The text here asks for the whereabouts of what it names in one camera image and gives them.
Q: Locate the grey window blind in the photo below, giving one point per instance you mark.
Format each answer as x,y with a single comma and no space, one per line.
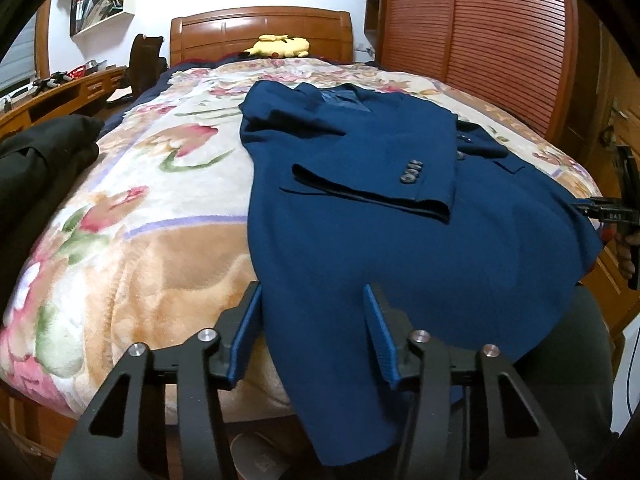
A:
20,60

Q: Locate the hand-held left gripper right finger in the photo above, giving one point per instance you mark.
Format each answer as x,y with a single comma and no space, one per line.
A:
382,335

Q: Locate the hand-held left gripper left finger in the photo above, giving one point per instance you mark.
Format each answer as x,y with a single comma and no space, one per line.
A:
245,330

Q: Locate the yellow plush toy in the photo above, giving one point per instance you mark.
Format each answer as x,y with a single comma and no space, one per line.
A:
280,47

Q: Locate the black clothes pile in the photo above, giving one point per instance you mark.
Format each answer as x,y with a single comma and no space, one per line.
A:
30,175

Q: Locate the person's leg in grey trousers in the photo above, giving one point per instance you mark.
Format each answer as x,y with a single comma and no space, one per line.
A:
565,360

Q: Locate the wall socket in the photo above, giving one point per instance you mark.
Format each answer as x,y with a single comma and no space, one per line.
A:
362,49

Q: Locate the wooden desk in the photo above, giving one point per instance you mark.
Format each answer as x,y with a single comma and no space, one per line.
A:
15,120

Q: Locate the row of books and folders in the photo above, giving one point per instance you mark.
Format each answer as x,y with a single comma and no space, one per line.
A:
95,12

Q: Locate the red basket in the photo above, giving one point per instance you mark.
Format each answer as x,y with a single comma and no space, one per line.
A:
80,72

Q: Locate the wooden window frame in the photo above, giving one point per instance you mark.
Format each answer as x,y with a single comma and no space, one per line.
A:
42,40

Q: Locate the grey slipper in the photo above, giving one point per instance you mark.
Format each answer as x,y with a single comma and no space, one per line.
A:
265,460

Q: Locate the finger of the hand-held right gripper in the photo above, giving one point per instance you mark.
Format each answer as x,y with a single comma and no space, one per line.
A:
590,208

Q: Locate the wooden louvered wardrobe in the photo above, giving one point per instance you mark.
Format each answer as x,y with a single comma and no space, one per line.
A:
475,35

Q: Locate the dark office chair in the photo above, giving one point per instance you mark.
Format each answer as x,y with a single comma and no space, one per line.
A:
142,65

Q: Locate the navy blue suit jacket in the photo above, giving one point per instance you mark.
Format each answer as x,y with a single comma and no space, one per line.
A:
375,240

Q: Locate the person's right hand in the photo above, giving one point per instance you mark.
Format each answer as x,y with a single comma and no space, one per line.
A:
627,260

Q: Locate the grey object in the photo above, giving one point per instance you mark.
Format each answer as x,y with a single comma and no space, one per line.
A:
95,65

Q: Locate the floral blanket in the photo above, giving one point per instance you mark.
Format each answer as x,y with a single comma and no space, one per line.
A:
150,260

